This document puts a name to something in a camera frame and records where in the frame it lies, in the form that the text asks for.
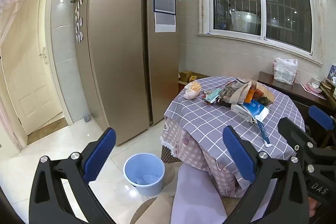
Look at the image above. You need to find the person's right hand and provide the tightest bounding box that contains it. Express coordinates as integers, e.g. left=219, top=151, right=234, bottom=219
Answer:
left=309, top=199, right=320, bottom=224

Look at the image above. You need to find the dark wooden sideboard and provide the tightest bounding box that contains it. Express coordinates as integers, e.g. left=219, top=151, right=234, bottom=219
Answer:
left=257, top=71, right=336, bottom=136

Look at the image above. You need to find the white plastic bag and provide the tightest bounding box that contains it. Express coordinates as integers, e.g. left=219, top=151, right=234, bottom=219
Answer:
left=273, top=56, right=299, bottom=85

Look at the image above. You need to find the wooden chair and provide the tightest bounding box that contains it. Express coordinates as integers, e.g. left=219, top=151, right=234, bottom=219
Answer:
left=132, top=193, right=179, bottom=224

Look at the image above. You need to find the metal door handle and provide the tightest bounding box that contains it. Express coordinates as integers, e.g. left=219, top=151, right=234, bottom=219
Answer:
left=39, top=47, right=49, bottom=64

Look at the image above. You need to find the white paper sheet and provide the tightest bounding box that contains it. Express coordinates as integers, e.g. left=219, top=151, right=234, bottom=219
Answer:
left=155, top=12, right=176, bottom=33

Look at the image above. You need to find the blue wrapper strip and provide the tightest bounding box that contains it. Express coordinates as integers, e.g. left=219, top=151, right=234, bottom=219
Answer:
left=257, top=119, right=272, bottom=147

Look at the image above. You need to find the orange snack packet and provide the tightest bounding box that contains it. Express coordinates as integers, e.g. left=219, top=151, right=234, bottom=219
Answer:
left=244, top=89, right=256, bottom=104

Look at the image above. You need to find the light blue plastic bin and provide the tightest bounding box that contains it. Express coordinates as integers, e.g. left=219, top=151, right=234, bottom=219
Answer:
left=123, top=152, right=166, bottom=197

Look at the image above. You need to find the gold double-door refrigerator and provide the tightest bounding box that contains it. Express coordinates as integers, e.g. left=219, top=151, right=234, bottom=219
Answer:
left=70, top=0, right=181, bottom=147

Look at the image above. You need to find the row of fridge magnets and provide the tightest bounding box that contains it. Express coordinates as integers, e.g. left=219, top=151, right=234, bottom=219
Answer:
left=75, top=0, right=85, bottom=43

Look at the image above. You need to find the printed paper bag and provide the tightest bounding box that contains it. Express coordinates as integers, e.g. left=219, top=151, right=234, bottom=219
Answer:
left=219, top=78, right=253, bottom=107

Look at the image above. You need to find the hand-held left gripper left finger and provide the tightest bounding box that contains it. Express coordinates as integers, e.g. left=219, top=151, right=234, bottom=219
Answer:
left=28, top=127, right=117, bottom=224

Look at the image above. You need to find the teal snack packet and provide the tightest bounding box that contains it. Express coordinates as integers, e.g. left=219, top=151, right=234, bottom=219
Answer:
left=204, top=90, right=222, bottom=104

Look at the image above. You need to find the white panel door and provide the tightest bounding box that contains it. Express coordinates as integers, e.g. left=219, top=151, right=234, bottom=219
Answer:
left=0, top=0, right=66, bottom=136

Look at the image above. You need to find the blue and white carton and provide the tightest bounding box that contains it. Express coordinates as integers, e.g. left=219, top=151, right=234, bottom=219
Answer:
left=231, top=99, right=270, bottom=125

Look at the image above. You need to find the purple checked tablecloth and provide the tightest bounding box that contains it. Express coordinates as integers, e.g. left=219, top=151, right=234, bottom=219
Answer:
left=164, top=76, right=306, bottom=162

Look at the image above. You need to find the pink book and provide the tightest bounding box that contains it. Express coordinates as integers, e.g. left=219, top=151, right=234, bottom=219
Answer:
left=300, top=83, right=323, bottom=95

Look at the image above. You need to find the white-framed window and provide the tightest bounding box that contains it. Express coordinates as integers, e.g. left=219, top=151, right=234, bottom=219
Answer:
left=197, top=0, right=325, bottom=65

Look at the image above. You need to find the clear bag of bread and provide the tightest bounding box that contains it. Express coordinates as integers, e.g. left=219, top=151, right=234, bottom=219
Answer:
left=184, top=81, right=202, bottom=100

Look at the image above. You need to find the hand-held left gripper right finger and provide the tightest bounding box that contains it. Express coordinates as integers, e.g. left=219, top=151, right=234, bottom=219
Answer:
left=223, top=126, right=311, bottom=224

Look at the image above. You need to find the white teacup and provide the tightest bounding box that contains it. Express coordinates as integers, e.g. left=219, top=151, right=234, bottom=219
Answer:
left=311, top=77, right=325, bottom=89

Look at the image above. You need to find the brown paper sheet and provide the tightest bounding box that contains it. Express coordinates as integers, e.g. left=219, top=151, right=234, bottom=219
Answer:
left=256, top=82, right=275, bottom=103

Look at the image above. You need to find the dark dotted fringed cloth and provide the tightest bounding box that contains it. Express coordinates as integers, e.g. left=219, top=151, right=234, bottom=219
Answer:
left=160, top=145, right=185, bottom=165

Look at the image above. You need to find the red cord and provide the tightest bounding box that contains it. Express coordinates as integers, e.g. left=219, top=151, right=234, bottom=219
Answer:
left=216, top=79, right=238, bottom=89

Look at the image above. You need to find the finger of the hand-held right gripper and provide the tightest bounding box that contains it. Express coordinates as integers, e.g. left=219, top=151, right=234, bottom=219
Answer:
left=278, top=117, right=319, bottom=159
left=308, top=105, right=336, bottom=133

